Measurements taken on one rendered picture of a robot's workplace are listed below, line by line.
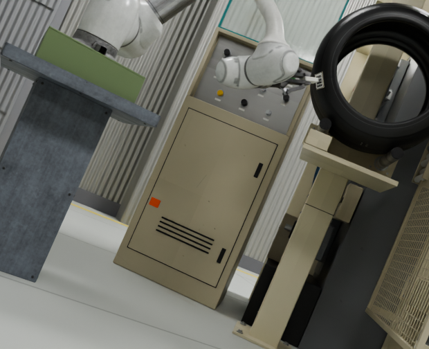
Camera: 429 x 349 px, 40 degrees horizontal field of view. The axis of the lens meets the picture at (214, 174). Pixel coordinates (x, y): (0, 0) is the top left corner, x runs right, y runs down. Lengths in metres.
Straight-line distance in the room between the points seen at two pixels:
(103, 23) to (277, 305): 1.35
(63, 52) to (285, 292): 1.36
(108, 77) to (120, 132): 3.18
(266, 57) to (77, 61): 0.58
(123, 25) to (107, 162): 3.11
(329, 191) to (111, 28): 1.16
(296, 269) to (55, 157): 1.16
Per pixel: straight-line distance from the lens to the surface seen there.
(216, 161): 2.82
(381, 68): 2.66
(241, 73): 1.91
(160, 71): 5.13
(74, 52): 1.87
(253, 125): 2.84
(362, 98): 2.62
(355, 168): 2.19
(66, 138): 1.93
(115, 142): 5.05
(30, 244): 1.96
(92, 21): 2.01
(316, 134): 2.20
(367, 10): 2.33
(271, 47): 1.83
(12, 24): 4.95
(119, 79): 1.88
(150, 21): 2.19
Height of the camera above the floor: 0.47
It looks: 2 degrees up
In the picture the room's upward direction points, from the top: 24 degrees clockwise
